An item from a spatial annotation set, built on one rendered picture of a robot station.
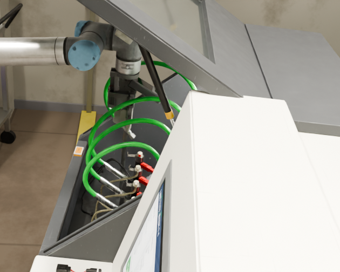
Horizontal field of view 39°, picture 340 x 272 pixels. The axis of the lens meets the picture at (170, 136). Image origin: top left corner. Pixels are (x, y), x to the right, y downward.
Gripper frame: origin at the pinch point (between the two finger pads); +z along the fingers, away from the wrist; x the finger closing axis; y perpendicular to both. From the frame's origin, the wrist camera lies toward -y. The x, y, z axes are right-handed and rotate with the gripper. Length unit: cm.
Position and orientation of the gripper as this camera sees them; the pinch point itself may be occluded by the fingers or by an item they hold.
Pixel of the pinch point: (129, 128)
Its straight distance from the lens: 153.5
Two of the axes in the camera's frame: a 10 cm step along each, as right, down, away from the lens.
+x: -0.2, 5.2, -8.5
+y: -9.9, -1.1, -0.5
